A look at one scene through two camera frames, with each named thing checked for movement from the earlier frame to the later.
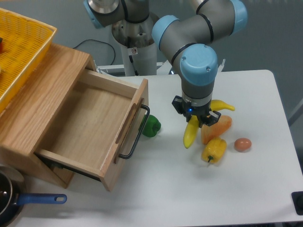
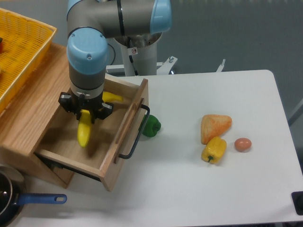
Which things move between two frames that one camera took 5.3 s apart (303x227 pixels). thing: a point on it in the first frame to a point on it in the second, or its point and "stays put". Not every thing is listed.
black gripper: x=205 y=117 to x=74 y=104
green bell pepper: x=152 y=126 stays put
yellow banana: x=192 y=127 to x=85 y=121
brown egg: x=243 y=144 stays put
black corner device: x=297 y=201 stays put
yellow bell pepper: x=214 y=150 stays put
